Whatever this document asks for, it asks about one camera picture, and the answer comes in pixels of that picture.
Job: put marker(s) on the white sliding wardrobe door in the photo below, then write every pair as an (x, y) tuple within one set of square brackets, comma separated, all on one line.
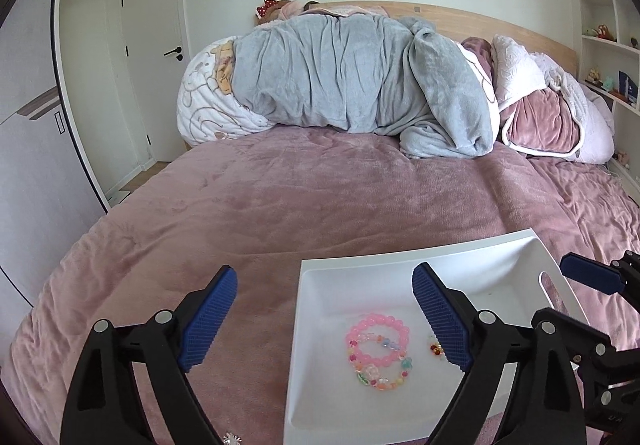
[(35, 125)]

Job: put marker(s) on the mauve pillow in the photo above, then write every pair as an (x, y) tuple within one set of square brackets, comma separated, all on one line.
[(477, 52)]

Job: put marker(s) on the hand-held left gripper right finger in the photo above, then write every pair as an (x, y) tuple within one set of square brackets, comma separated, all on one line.
[(442, 322)]

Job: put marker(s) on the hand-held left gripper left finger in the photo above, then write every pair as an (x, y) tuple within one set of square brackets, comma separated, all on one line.
[(209, 322)]

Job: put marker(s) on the pink velvet pillow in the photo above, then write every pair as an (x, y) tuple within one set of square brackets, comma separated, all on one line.
[(542, 122)]

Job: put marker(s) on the white plastic tray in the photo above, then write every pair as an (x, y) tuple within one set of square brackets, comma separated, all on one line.
[(340, 295)]

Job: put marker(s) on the grey blanket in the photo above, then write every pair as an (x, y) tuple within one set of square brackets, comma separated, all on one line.
[(345, 75)]

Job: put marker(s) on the silver flower hair clip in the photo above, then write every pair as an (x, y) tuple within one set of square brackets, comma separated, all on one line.
[(231, 438)]

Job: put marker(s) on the light pink blanket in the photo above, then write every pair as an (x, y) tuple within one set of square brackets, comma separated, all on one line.
[(345, 9)]

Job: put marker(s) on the small brown bear toy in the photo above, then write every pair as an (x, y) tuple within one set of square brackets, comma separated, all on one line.
[(593, 76)]

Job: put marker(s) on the white wall shelf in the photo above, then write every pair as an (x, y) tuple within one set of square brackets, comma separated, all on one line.
[(607, 55)]

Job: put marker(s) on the white quilted blanket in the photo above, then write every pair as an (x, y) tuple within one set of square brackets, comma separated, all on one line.
[(515, 65)]

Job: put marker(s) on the plush toy with red bow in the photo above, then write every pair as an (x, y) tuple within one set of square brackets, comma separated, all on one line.
[(270, 7)]

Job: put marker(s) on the green figure toy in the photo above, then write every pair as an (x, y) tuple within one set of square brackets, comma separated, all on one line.
[(610, 84)]

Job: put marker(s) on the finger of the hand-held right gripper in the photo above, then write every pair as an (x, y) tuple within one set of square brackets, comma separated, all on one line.
[(600, 350), (592, 272)]

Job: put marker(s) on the pink bed sheet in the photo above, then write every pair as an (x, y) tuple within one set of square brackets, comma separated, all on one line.
[(280, 205)]

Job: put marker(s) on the red figure toy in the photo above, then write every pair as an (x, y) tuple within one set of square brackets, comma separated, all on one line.
[(602, 31)]

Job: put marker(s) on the small red yellow charm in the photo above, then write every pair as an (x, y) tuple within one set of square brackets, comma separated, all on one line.
[(436, 349)]

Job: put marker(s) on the white bear print quilt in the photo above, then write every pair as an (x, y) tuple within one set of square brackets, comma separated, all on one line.
[(210, 110)]

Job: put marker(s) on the dark blue box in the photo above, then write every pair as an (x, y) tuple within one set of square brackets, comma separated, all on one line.
[(627, 86)]

